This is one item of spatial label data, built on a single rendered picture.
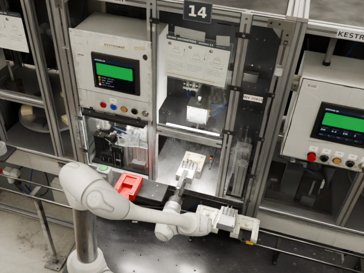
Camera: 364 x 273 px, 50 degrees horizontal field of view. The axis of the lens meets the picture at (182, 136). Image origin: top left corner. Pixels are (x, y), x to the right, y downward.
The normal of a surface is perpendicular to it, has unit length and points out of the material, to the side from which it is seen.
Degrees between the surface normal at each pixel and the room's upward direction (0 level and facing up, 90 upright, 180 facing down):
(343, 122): 90
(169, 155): 0
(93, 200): 39
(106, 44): 90
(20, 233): 0
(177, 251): 0
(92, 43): 90
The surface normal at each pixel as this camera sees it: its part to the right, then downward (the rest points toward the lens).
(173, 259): 0.04, -0.77
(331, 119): -0.28, 0.61
